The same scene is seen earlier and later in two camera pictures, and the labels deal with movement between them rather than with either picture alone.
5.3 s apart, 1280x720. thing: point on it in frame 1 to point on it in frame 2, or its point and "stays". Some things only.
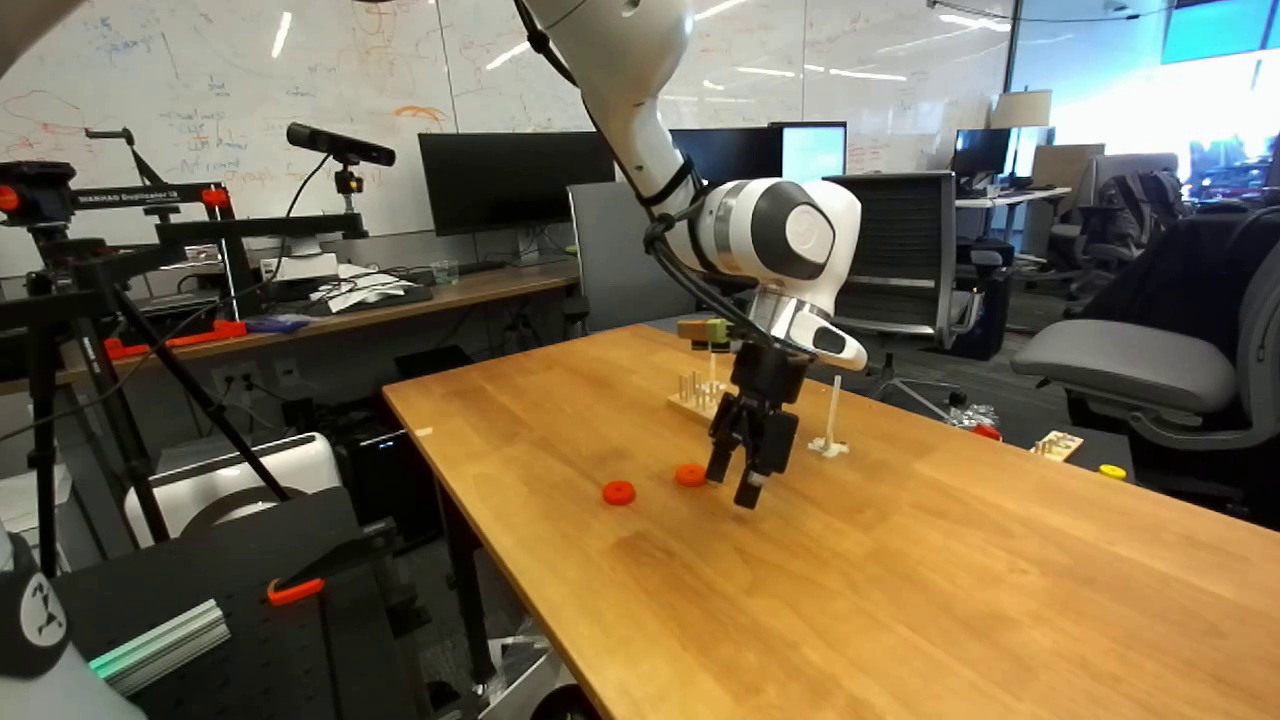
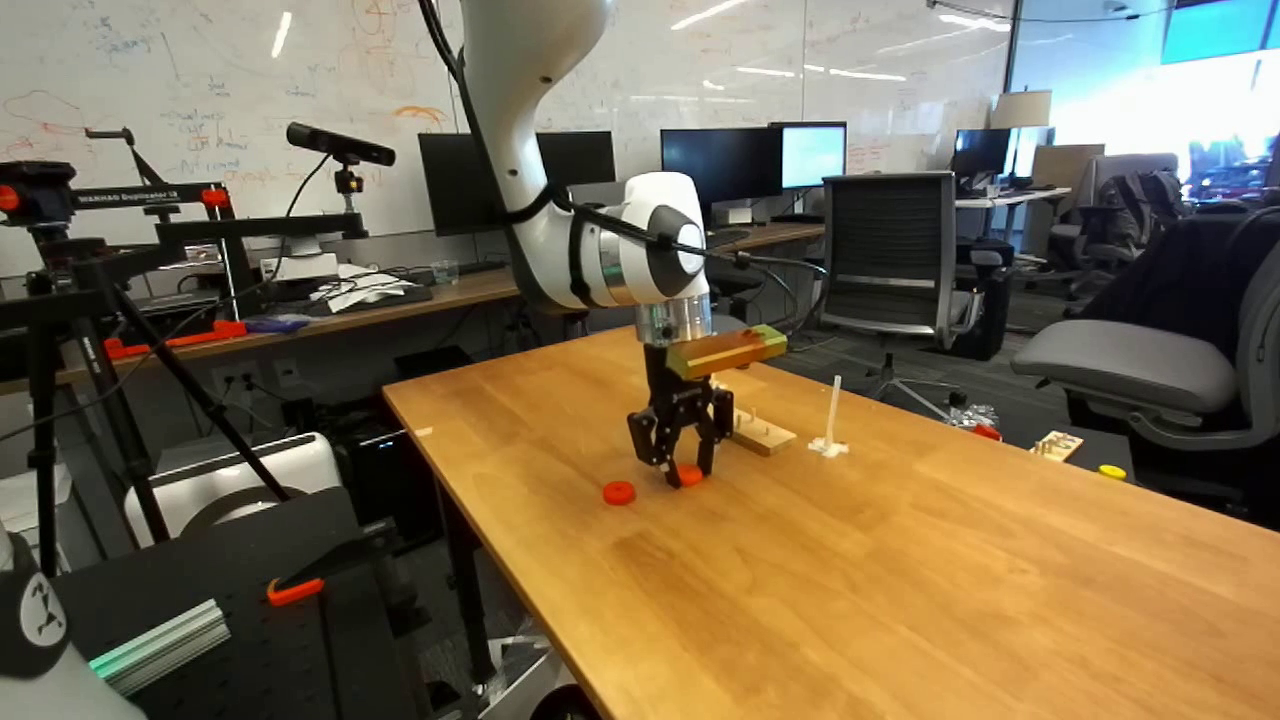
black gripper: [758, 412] to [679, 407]
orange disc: [691, 474] stays
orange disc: [619, 492] stays
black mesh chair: [907, 268] stays
